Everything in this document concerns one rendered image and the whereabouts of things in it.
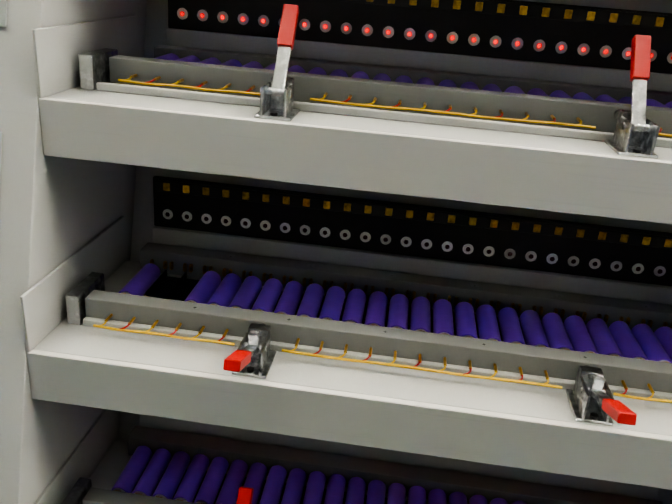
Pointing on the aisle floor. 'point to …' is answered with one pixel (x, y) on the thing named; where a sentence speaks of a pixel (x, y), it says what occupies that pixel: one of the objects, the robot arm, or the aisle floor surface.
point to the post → (45, 239)
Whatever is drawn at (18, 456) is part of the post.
